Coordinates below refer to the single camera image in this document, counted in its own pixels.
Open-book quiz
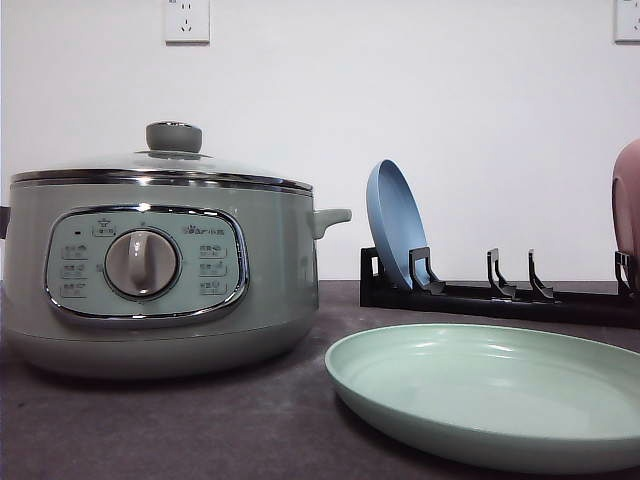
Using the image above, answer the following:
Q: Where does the white wall socket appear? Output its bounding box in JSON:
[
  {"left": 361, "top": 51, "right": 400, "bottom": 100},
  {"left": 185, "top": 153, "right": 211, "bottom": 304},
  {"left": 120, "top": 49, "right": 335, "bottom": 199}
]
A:
[
  {"left": 164, "top": 0, "right": 211, "bottom": 46},
  {"left": 614, "top": 0, "right": 640, "bottom": 45}
]

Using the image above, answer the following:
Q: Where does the green plate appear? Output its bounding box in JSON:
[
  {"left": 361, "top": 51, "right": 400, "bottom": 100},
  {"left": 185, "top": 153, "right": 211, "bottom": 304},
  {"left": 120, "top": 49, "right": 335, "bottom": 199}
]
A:
[{"left": 324, "top": 322, "right": 640, "bottom": 461}]

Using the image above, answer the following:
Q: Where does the green electric steamer pot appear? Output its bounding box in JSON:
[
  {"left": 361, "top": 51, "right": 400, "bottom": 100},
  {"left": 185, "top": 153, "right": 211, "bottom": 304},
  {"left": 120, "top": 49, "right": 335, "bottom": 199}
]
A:
[{"left": 0, "top": 180, "right": 353, "bottom": 381}]

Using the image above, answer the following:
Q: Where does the blue plate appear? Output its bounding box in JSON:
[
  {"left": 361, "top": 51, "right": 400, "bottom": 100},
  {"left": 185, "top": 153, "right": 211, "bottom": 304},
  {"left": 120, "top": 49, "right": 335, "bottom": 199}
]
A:
[{"left": 366, "top": 158, "right": 431, "bottom": 291}]

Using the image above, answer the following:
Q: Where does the black plate rack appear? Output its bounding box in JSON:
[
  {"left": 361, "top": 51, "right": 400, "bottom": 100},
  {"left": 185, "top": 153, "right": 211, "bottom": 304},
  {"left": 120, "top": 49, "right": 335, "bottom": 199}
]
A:
[{"left": 359, "top": 244, "right": 640, "bottom": 330}]

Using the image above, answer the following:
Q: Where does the glass lid with green knob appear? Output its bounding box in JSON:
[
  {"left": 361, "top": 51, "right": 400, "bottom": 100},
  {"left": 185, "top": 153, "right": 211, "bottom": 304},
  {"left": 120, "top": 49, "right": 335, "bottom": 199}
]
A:
[{"left": 10, "top": 121, "right": 315, "bottom": 194}]

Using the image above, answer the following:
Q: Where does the pink plate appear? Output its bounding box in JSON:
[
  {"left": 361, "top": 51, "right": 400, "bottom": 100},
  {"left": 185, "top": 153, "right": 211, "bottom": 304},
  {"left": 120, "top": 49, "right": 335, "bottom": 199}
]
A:
[{"left": 610, "top": 139, "right": 640, "bottom": 261}]

